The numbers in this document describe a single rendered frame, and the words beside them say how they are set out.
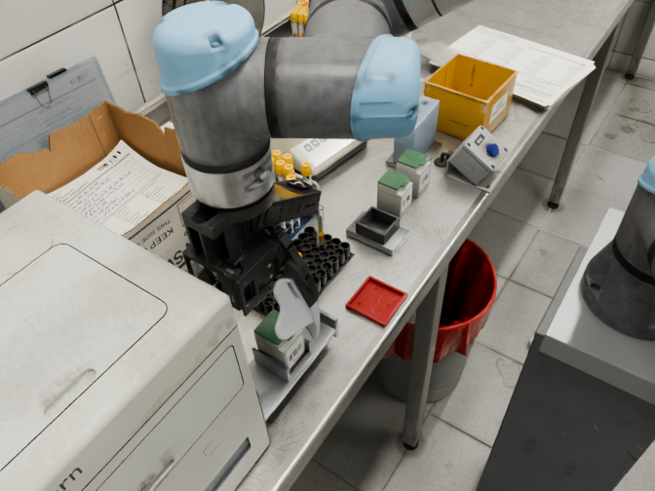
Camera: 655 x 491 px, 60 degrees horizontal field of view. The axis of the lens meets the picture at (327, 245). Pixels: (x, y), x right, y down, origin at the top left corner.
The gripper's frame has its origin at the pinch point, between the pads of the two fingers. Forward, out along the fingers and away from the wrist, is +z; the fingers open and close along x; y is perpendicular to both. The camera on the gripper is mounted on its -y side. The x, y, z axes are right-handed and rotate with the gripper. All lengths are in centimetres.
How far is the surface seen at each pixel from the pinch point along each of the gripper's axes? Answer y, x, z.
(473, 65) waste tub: -73, -7, 6
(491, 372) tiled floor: -72, 14, 102
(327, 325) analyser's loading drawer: -7.4, 2.2, 11.0
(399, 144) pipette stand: -46.3, -8.7, 9.3
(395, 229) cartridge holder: -30.1, -0.1, 12.7
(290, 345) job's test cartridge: 0.5, 2.4, 5.6
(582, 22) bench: -121, 2, 15
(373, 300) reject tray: -17.1, 3.8, 14.7
